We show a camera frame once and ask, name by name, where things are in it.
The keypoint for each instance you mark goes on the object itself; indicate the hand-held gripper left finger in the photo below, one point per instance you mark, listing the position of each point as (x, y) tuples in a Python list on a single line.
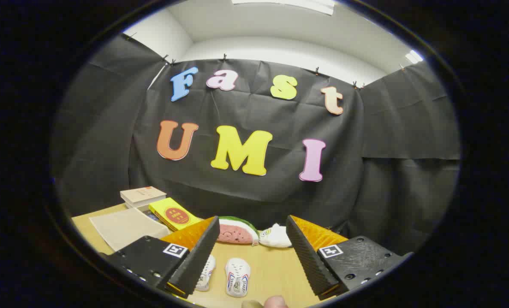
[(196, 261)]

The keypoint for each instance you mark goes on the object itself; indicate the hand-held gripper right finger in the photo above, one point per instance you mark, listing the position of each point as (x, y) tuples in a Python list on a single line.
[(310, 261)]

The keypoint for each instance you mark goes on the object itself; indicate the white canvas shoe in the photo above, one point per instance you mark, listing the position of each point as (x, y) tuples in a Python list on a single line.
[(238, 273), (207, 273)]

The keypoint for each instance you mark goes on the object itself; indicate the white plush toy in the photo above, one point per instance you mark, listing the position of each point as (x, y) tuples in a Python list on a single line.
[(275, 237)]

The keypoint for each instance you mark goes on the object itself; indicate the watermelon slice plush toy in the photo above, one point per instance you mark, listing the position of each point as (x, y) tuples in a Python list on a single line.
[(237, 233)]

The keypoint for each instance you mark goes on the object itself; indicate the yellow book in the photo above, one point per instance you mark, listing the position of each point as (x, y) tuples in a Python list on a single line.
[(173, 214)]

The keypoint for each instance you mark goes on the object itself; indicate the blue book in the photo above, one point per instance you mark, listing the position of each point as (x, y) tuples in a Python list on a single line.
[(152, 214)]

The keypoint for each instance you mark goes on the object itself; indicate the white book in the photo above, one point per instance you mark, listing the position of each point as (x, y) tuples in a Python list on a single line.
[(138, 206)]

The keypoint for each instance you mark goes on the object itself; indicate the cream cover book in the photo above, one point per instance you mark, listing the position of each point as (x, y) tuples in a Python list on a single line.
[(143, 194)]

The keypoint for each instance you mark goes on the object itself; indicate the small ceiling light panel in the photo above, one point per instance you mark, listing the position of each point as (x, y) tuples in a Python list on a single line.
[(414, 56)]

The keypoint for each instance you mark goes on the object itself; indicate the long ceiling light panel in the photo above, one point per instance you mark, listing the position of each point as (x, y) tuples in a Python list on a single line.
[(288, 5)]

